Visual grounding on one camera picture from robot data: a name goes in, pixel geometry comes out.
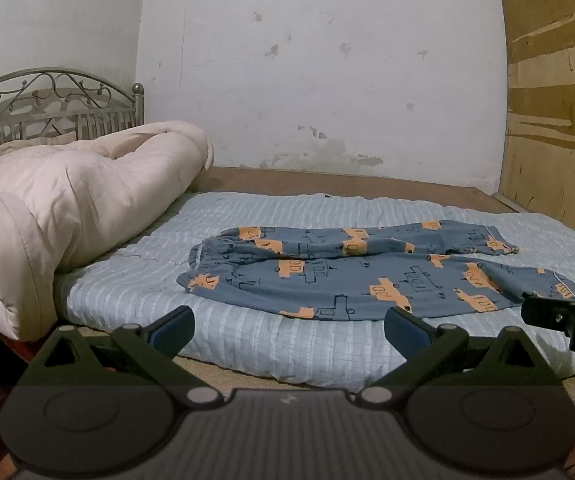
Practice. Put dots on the cream quilted comforter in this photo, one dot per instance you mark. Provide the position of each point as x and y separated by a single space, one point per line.
67 210

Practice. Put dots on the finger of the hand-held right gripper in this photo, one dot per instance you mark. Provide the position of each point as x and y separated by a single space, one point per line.
547 312

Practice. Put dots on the light blue striped bed sheet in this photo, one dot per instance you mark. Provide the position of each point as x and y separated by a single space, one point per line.
257 330

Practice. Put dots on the ornate metal bed headboard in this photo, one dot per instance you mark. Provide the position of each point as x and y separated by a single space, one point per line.
57 105

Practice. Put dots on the blue pants with orange print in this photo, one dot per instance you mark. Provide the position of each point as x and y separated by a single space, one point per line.
367 275

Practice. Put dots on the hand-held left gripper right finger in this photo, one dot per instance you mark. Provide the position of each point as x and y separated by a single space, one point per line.
401 329

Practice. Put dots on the brown bed mat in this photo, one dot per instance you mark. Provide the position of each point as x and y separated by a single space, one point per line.
347 180

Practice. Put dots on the plywood board panel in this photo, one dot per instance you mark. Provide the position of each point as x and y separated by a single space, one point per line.
552 100

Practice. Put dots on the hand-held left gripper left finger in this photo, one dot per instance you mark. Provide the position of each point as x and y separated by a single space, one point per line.
172 327

